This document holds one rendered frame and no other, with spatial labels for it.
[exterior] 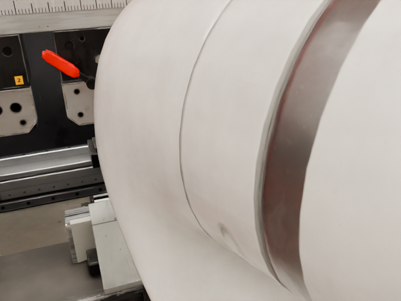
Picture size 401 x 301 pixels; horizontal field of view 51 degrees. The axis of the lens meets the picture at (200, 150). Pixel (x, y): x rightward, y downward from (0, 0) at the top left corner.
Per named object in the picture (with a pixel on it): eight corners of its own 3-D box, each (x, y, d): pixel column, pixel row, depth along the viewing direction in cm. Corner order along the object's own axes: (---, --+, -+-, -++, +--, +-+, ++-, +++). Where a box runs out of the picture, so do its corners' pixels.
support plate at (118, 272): (104, 294, 61) (103, 289, 61) (88, 208, 84) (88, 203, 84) (219, 265, 66) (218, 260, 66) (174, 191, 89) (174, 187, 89)
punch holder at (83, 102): (68, 127, 74) (52, 31, 68) (67, 113, 82) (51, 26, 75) (151, 115, 78) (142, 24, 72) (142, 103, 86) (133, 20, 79)
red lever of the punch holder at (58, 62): (45, 48, 65) (99, 82, 69) (45, 45, 68) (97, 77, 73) (39, 58, 65) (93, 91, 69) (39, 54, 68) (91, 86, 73)
